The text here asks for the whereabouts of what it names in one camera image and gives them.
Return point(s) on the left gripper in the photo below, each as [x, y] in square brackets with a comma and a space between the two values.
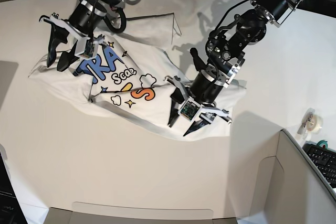
[203, 90]

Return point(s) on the clear tape dispenser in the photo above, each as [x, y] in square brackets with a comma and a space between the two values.
[311, 124]

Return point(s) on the white printed t-shirt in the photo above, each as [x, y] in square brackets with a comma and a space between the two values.
[127, 79]

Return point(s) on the black computer keyboard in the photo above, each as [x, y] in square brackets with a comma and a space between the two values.
[324, 160]

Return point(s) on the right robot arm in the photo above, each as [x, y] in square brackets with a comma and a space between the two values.
[73, 38]

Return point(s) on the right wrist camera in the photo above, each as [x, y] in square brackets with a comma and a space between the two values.
[86, 48]

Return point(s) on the green tape roll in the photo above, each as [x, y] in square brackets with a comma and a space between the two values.
[322, 144]

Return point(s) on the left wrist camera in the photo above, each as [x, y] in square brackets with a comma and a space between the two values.
[189, 109]

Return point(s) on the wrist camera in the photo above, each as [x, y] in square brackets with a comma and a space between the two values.
[86, 48]
[189, 109]

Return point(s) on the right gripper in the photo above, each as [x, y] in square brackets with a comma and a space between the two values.
[81, 23]

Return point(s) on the grey partition panel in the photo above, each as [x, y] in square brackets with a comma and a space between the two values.
[289, 189]

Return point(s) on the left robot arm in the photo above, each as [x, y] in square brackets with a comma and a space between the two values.
[224, 49]

